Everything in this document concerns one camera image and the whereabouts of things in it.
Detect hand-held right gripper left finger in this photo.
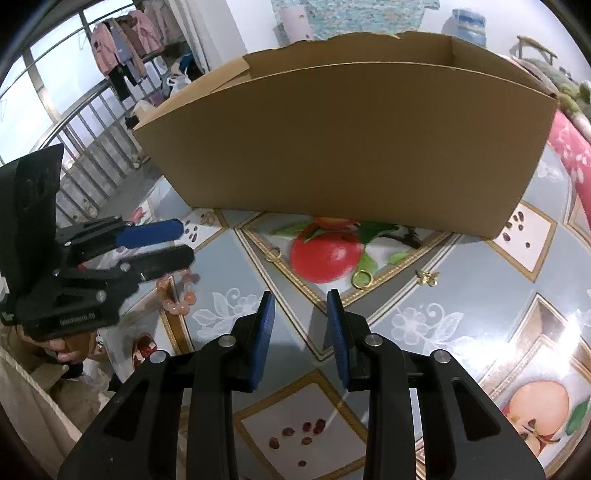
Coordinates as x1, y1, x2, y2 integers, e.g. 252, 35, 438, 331
58, 291, 276, 480

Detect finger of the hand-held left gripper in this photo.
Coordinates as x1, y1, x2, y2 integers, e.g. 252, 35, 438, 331
54, 217, 185, 259
55, 244, 195, 301

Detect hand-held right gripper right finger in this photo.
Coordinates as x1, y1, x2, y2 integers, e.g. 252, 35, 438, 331
325, 288, 546, 480

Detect pink bead bracelet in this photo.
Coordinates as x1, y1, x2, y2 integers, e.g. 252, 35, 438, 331
157, 270, 201, 317

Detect brown cardboard box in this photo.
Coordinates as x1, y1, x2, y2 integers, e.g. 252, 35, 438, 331
131, 31, 558, 241

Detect person's left hand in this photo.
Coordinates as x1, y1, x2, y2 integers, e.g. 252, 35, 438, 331
44, 330, 103, 367

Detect metal railing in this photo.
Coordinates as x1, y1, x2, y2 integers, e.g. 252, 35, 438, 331
0, 83, 162, 217

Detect fruit print tablecloth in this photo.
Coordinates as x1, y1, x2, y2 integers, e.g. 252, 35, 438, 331
55, 134, 591, 480

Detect dark hanging trousers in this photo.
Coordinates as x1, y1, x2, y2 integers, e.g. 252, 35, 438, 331
108, 67, 133, 101

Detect clear plastic bag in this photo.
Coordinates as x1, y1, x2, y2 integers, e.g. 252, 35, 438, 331
166, 69, 191, 99

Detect pink hanging jacket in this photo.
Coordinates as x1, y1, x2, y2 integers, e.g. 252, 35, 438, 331
129, 9, 164, 58
90, 21, 123, 77

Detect pink rolled mat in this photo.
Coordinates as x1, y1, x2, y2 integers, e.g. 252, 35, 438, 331
279, 4, 315, 47

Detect pink floral blanket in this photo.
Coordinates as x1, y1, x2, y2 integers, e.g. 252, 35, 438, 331
547, 111, 591, 241

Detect grey green blanket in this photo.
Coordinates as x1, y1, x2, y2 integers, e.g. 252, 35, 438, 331
508, 55, 583, 93

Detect blue dispenser water bottle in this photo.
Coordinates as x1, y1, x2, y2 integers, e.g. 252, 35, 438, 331
445, 8, 488, 47

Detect green plush toy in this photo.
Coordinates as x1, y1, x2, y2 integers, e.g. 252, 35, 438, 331
556, 80, 591, 114

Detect teal patterned wall cloth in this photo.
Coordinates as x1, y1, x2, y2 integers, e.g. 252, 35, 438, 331
270, 0, 441, 40

